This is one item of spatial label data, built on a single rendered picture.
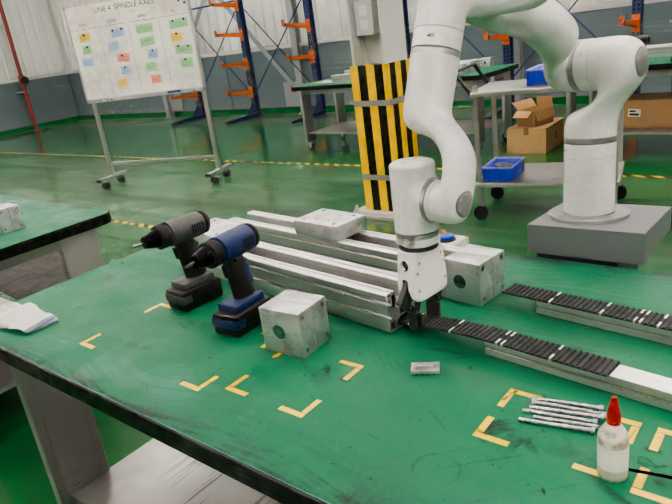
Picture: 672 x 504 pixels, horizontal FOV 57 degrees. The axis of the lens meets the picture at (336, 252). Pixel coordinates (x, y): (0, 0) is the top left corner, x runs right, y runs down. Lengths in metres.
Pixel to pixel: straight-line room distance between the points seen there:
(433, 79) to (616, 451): 0.66
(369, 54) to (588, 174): 3.22
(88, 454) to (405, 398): 1.19
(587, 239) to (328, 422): 0.81
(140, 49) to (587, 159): 5.86
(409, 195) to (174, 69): 5.80
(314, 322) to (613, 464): 0.60
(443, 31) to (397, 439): 0.69
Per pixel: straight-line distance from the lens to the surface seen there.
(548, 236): 1.59
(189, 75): 6.72
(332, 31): 11.01
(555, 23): 1.42
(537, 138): 6.25
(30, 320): 1.69
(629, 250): 1.54
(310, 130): 7.74
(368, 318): 1.29
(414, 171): 1.10
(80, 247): 2.78
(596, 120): 1.58
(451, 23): 1.16
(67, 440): 1.97
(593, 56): 1.57
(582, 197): 1.61
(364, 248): 1.50
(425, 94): 1.13
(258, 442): 1.02
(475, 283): 1.33
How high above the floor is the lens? 1.37
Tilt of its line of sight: 20 degrees down
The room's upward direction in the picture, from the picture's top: 8 degrees counter-clockwise
